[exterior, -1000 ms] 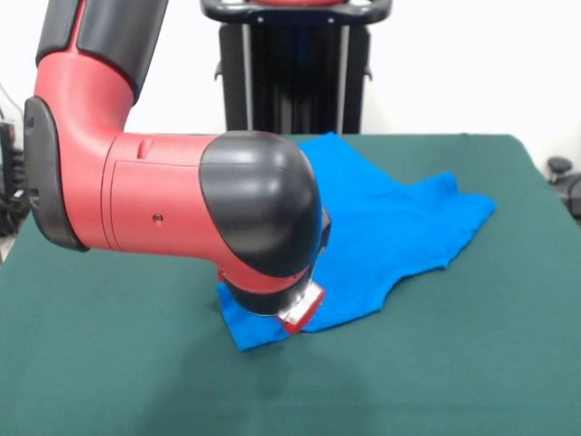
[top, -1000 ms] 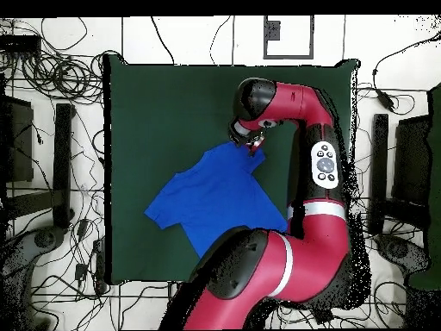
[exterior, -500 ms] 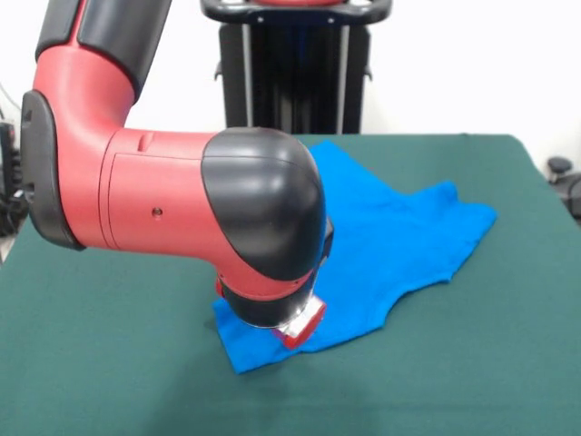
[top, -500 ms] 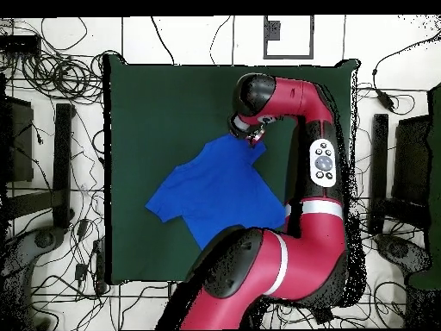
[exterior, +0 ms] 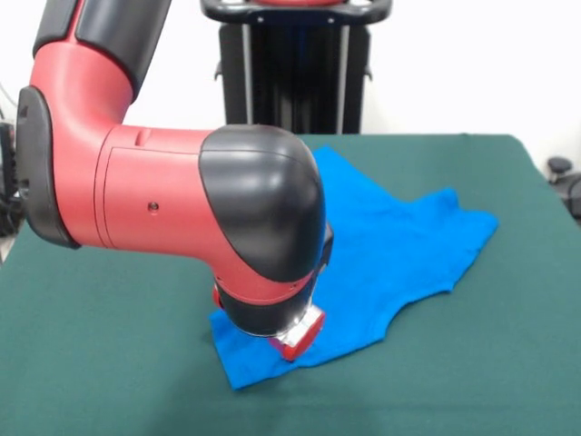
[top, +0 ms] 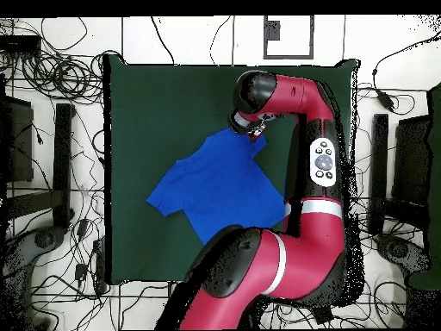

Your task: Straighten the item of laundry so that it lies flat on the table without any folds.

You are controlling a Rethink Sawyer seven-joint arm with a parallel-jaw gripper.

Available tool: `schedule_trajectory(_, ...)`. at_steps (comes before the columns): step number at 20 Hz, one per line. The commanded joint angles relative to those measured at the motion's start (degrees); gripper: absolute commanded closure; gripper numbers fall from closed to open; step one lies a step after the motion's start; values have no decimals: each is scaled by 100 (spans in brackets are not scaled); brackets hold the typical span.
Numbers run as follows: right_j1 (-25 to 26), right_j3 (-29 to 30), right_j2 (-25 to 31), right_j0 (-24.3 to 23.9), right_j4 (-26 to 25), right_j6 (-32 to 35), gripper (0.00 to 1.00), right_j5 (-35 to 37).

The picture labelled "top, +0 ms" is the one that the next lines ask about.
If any blue laundry garment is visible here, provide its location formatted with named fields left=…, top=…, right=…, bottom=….
left=146, top=127, right=287, bottom=246

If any flat black box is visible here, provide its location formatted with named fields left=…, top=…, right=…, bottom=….
left=0, top=34, right=41, bottom=54

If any dark green table cloth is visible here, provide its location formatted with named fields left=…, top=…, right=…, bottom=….
left=102, top=53, right=361, bottom=285

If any black power adapter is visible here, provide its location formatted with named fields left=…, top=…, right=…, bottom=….
left=376, top=89, right=396, bottom=113

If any black monitor box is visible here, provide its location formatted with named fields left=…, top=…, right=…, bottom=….
left=0, top=94, right=35, bottom=184
left=391, top=115, right=432, bottom=208

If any green cloth covered table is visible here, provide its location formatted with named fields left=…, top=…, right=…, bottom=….
left=407, top=82, right=441, bottom=290

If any grey chair base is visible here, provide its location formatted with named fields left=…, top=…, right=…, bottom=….
left=0, top=225, right=68, bottom=277
left=373, top=232, right=433, bottom=277

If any long black box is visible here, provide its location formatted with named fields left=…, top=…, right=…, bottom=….
left=311, top=304, right=334, bottom=325

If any black power strip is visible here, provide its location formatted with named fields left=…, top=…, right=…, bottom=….
left=92, top=237, right=107, bottom=294

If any grey floor frame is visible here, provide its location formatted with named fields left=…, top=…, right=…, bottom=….
left=263, top=15, right=315, bottom=60

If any coil of black cables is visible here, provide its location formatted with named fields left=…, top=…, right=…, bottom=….
left=20, top=47, right=106, bottom=104

